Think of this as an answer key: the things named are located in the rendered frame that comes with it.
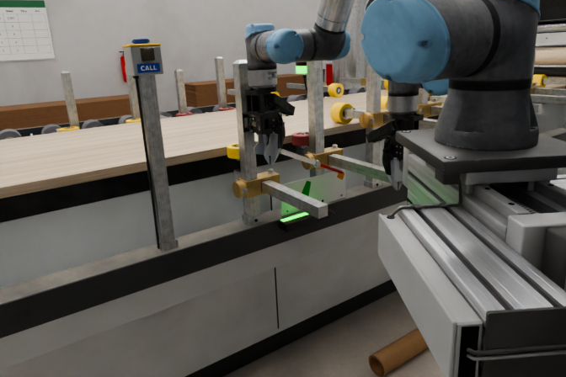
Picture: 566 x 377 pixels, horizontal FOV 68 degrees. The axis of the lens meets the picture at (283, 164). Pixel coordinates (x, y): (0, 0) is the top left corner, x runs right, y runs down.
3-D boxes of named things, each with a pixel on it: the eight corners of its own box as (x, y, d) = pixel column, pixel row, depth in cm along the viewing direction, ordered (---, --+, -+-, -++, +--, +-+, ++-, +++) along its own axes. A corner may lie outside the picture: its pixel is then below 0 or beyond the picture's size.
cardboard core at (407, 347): (437, 331, 168) (384, 363, 153) (436, 347, 170) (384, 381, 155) (420, 321, 175) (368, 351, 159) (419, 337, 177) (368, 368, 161)
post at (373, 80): (379, 193, 153) (381, 55, 140) (372, 194, 151) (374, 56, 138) (372, 190, 155) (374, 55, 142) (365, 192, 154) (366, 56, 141)
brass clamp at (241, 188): (281, 190, 126) (280, 174, 125) (242, 200, 119) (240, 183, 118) (270, 185, 131) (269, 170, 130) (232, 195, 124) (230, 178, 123)
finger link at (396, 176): (403, 196, 109) (403, 161, 106) (386, 191, 114) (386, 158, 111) (411, 193, 110) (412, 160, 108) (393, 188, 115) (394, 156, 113)
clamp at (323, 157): (343, 163, 139) (343, 148, 137) (311, 171, 132) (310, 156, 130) (332, 160, 143) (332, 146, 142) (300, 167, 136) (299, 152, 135)
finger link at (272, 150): (259, 168, 112) (258, 135, 109) (274, 163, 116) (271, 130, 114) (269, 170, 110) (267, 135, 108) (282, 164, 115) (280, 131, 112)
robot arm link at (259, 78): (259, 68, 113) (284, 68, 108) (260, 86, 114) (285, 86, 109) (241, 71, 107) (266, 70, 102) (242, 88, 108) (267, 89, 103)
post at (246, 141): (260, 225, 126) (249, 59, 113) (250, 227, 124) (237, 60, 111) (254, 220, 129) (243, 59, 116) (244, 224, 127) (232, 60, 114)
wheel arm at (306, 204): (328, 219, 103) (328, 202, 102) (317, 222, 102) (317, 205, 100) (243, 178, 138) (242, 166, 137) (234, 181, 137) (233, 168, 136)
